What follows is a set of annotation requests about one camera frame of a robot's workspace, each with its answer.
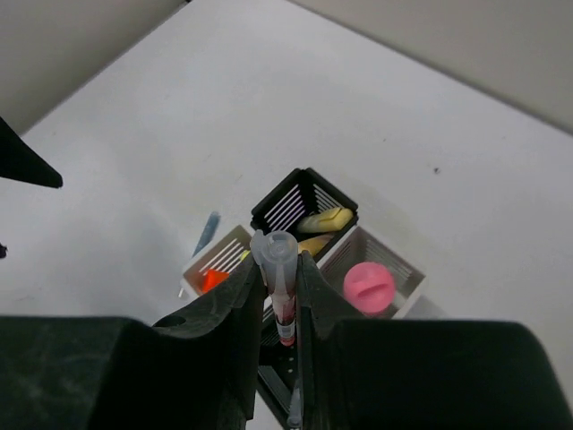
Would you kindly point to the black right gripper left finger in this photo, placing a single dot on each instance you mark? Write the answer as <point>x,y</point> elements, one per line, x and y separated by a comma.
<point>195,368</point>

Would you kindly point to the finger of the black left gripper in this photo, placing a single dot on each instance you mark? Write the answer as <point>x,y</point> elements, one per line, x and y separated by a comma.
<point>21,163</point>

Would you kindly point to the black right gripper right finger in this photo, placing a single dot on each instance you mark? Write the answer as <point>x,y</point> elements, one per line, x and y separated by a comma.
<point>367,373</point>

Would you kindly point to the yellow black highlighter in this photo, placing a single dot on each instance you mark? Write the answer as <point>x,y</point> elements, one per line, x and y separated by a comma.
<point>244,256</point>

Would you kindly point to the pale orange highlighter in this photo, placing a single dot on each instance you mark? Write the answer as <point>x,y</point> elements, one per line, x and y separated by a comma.
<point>314,245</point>

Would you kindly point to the red pen refill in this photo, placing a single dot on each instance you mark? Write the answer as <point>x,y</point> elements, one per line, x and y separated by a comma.
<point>276,254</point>

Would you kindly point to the pale yellow highlighter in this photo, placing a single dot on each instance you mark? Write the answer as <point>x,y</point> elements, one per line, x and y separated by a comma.
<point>331,220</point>

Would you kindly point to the black pen refill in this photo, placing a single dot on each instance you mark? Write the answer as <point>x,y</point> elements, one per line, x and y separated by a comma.
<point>295,414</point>

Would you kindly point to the orange black highlighter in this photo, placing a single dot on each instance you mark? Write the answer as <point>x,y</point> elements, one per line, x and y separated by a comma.
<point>211,279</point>

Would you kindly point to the black front-right container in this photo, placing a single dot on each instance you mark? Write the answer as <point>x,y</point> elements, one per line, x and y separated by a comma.
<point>278,369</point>

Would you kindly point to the white front-left container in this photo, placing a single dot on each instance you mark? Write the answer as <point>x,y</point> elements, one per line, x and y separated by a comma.
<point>221,254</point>

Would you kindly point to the grey back-right container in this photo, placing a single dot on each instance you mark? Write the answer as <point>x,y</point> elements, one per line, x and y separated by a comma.
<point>361,245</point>

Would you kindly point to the black back-left container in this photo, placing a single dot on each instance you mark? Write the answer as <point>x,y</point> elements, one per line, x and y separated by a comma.
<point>302,193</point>

